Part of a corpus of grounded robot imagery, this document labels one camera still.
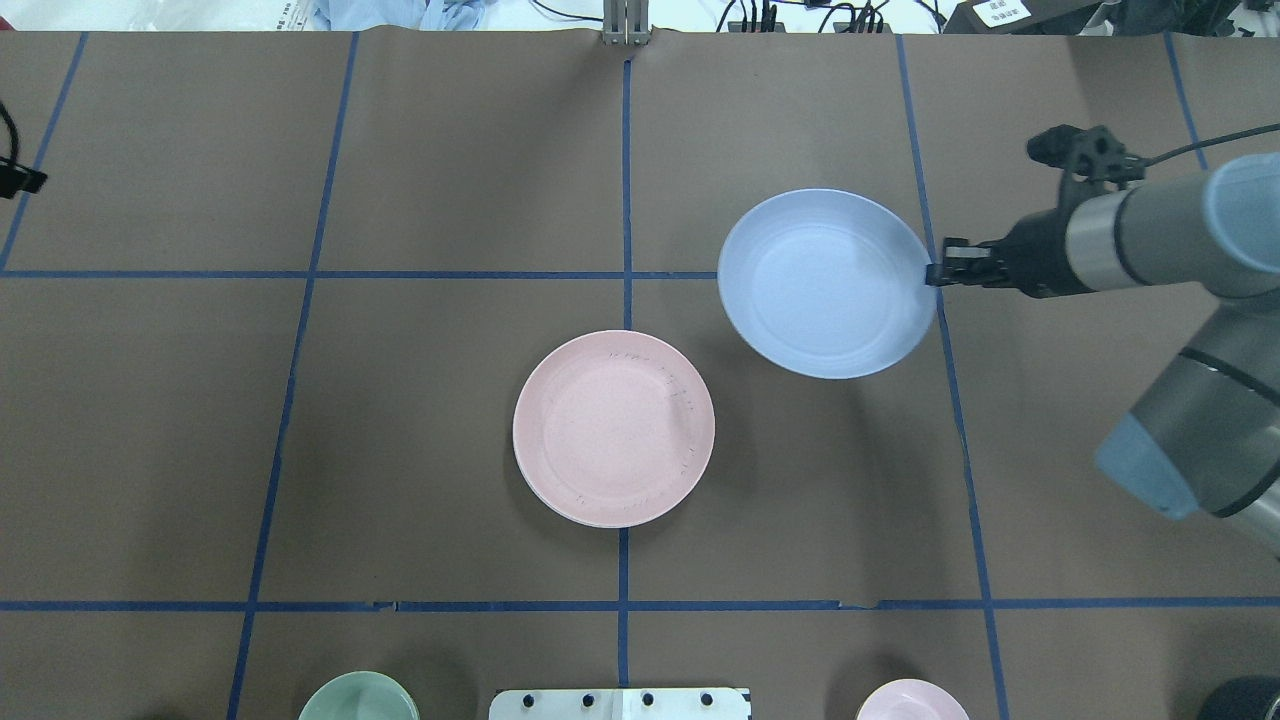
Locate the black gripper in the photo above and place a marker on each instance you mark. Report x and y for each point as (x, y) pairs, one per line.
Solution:
(1035, 256)

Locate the blue plate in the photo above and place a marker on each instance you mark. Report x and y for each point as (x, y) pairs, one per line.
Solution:
(826, 284)

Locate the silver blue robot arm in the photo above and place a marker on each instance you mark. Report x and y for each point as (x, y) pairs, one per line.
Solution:
(1198, 253)

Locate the pink plate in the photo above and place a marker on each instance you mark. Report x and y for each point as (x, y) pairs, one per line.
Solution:
(613, 429)

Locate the pink bowl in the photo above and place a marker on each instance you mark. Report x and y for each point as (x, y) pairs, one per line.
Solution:
(910, 699)

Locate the dark blue pot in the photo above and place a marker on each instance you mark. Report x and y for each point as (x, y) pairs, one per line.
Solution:
(1245, 697)

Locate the green bowl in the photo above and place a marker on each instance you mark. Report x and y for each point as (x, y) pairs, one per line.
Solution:
(360, 695)

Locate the clear plastic bag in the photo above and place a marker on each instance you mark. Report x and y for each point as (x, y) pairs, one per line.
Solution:
(221, 16)

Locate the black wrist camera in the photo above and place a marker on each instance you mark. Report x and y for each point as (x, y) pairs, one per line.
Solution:
(1093, 155)

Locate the aluminium frame post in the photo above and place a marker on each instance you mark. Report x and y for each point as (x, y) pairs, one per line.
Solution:
(626, 23)

